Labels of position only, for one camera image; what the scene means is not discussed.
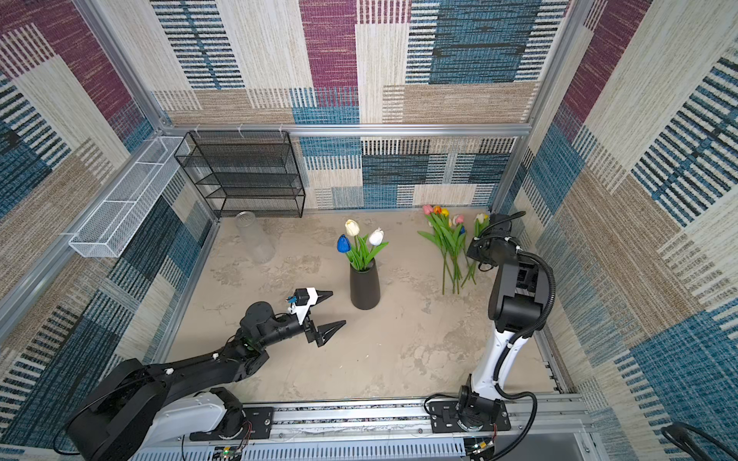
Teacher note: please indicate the cream white tulip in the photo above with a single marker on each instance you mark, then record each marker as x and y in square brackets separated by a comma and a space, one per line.
[358, 255]

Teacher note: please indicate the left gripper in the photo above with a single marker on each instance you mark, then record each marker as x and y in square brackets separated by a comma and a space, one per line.
[316, 335]

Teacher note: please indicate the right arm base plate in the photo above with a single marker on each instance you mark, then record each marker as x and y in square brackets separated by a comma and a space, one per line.
[450, 416]

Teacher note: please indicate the orange red tulip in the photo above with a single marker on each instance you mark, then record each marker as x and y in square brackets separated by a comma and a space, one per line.
[448, 242]

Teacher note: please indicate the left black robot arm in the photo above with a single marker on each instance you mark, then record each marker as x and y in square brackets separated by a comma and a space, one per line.
[136, 405]

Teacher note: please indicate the aluminium mounting rail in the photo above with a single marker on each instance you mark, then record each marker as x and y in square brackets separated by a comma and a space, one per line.
[398, 429]

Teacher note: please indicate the black wire shelf rack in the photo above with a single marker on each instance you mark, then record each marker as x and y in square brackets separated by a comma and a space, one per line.
[254, 171]

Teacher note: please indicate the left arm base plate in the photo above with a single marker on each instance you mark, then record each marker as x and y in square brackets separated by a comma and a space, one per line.
[253, 423]

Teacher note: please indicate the light pink tulip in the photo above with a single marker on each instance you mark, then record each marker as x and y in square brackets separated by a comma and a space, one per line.
[458, 249]

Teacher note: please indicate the white wire mesh basket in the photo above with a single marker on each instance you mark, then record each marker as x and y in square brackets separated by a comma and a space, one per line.
[115, 221]

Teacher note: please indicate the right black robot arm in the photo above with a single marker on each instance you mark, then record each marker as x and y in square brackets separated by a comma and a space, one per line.
[520, 303]

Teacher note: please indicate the pale cream tulip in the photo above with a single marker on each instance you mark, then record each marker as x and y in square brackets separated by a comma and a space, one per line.
[480, 224]

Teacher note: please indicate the clear glass vase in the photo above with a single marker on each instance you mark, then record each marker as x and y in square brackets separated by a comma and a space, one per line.
[257, 242]

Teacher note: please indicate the blue tulip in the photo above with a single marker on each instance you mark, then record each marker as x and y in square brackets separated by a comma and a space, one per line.
[345, 247]

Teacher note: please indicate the dark grey cylindrical vase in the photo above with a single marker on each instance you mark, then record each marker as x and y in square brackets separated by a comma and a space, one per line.
[365, 289]

